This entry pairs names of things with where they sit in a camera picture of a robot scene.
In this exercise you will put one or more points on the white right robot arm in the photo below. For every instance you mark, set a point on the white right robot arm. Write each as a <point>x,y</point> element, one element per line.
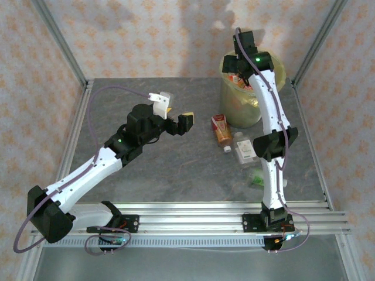
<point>268,99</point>

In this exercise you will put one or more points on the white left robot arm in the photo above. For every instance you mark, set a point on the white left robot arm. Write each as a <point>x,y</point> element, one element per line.
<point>85,177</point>

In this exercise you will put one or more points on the yellow-green translucent bin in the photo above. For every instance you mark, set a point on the yellow-green translucent bin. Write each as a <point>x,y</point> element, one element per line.
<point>240,117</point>

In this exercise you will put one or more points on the amber tea bottle red label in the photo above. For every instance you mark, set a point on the amber tea bottle red label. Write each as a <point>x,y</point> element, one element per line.
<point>221,128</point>

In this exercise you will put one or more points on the flat clear bottle white label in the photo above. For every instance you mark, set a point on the flat clear bottle white label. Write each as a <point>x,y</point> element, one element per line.
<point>244,149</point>

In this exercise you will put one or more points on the clear bottle green label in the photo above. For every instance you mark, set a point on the clear bottle green label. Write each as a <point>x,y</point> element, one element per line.
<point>257,178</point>

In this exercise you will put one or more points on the small circuit board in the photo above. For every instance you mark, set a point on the small circuit board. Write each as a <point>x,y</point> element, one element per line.
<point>288,237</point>
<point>115,241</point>

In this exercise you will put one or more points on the aluminium frame post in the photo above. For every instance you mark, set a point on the aluminium frame post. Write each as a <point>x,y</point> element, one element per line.
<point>58,41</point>
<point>319,41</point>

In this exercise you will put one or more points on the aluminium table side rail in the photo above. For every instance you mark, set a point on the aluminium table side rail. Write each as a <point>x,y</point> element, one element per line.
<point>310,140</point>
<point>73,131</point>

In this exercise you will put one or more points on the aluminium rail beam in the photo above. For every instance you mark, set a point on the aluminium rail beam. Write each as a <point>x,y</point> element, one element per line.
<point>190,218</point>

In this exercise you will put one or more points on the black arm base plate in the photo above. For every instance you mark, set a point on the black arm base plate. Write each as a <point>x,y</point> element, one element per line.
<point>252,222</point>
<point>132,222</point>

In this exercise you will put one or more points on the black clamp bracket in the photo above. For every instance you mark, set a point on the black clamp bracket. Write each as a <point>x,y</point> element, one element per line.
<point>271,244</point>
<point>107,249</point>

